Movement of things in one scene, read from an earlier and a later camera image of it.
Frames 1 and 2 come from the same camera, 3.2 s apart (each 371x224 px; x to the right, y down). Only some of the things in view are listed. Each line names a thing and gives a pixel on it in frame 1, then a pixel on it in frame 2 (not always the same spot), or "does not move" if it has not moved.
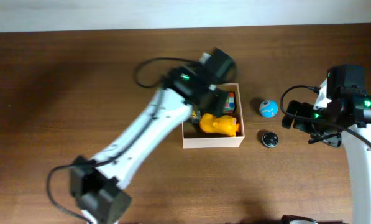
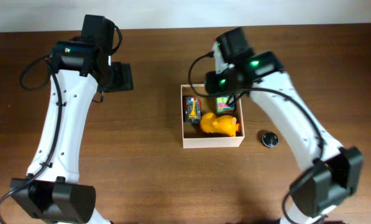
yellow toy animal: [225, 125] does not move
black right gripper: [303, 108] -> [210, 83]
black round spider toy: [270, 139] does not move
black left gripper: [219, 109] -> [125, 83]
